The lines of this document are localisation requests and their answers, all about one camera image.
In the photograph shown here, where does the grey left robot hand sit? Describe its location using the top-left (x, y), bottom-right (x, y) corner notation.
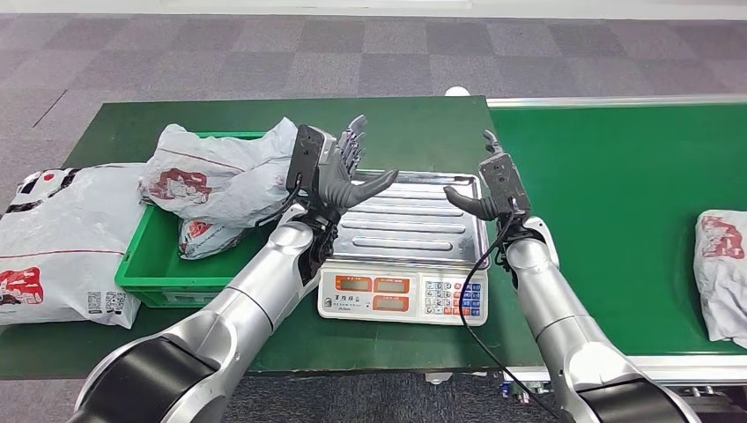
top-left (307, 115), bottom-right (400, 224)

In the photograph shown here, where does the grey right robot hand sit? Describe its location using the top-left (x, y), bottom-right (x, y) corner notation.
top-left (444, 129), bottom-right (507, 222)

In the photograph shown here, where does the plump white red-print parcel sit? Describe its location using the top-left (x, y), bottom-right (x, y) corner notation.
top-left (177, 219), bottom-right (249, 261)

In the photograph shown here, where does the soft white red-print parcel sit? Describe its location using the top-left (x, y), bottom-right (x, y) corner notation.
top-left (692, 209), bottom-right (747, 350)

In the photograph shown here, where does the electronic scale with steel tray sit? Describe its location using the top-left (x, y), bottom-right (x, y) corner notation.
top-left (314, 170), bottom-right (492, 328)

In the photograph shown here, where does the green plastic crate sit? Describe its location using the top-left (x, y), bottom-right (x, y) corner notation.
top-left (115, 130), bottom-right (293, 308)

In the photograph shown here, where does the large flat white mailer bag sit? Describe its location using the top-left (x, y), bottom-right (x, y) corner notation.
top-left (0, 163), bottom-right (147, 330)

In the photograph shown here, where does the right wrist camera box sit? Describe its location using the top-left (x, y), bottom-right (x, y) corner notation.
top-left (478, 152), bottom-right (532, 216)

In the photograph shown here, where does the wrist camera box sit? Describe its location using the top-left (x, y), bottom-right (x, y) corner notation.
top-left (285, 123), bottom-right (338, 194)
top-left (478, 152), bottom-right (532, 216)

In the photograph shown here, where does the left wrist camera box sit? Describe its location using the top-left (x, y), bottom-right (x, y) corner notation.
top-left (285, 123), bottom-right (338, 194)

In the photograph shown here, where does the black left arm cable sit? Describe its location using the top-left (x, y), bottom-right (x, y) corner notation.
top-left (255, 174), bottom-right (305, 229)

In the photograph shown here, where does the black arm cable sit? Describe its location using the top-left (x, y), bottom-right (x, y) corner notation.
top-left (255, 174), bottom-right (305, 229)
top-left (457, 198), bottom-right (561, 421)

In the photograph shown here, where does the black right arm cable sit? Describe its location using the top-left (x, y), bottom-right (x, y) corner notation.
top-left (457, 198), bottom-right (561, 421)

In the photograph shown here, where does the green conveyor belt silver frame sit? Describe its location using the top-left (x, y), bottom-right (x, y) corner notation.
top-left (485, 93), bottom-right (747, 404)

